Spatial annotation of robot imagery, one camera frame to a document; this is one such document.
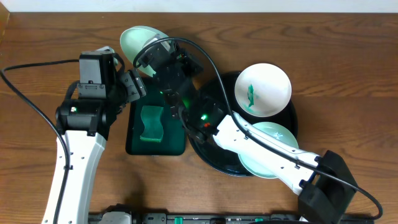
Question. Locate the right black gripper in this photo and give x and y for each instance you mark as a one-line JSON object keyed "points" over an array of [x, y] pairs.
{"points": [[193, 64]]}

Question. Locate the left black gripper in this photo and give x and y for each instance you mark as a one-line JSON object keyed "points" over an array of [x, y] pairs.
{"points": [[133, 84]]}

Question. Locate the green scrubbing sponge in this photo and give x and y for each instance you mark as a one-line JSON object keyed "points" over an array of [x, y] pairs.
{"points": [[153, 128]]}

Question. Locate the pale green plate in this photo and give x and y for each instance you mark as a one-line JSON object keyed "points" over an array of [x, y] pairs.
{"points": [[278, 132], [133, 40]]}

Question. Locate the pale green plate front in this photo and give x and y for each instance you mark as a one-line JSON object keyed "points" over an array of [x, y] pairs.
{"points": [[278, 132]]}

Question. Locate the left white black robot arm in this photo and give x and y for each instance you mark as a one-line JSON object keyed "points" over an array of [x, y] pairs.
{"points": [[84, 125]]}

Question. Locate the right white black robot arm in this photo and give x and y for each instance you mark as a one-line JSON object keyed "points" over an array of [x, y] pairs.
{"points": [[324, 185]]}

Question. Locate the black rectangular water tray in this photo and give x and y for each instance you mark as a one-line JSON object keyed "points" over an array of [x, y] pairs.
{"points": [[173, 142]]}

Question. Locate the round black serving tray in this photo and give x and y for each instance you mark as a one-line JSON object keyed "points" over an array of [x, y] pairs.
{"points": [[228, 162]]}

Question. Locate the white plate green stain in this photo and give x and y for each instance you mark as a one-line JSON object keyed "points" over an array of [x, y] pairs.
{"points": [[263, 90]]}

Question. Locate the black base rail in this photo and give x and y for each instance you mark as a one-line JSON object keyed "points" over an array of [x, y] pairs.
{"points": [[162, 218]]}

